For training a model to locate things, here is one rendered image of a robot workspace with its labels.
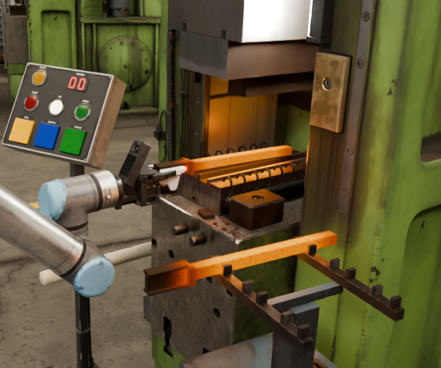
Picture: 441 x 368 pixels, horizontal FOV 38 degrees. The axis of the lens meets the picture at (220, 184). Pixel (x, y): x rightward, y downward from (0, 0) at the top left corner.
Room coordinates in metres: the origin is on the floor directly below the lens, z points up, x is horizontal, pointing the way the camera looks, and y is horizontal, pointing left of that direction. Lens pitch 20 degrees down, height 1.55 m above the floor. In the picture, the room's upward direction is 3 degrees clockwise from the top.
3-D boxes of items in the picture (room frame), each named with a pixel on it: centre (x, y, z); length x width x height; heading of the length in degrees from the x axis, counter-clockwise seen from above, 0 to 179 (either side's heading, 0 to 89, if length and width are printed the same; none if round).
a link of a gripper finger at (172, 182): (1.50, 0.12, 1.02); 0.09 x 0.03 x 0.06; 126
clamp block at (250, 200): (1.50, -0.10, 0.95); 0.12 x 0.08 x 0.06; 129
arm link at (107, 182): (1.39, 0.27, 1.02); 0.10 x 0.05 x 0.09; 39
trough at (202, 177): (1.71, -0.12, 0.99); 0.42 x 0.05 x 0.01; 129
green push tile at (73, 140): (1.82, 0.45, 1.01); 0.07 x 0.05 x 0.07; 64
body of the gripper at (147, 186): (1.45, 0.21, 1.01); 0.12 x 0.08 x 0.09; 129
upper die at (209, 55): (1.73, -0.10, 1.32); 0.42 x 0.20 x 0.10; 129
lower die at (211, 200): (1.73, -0.10, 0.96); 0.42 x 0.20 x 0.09; 129
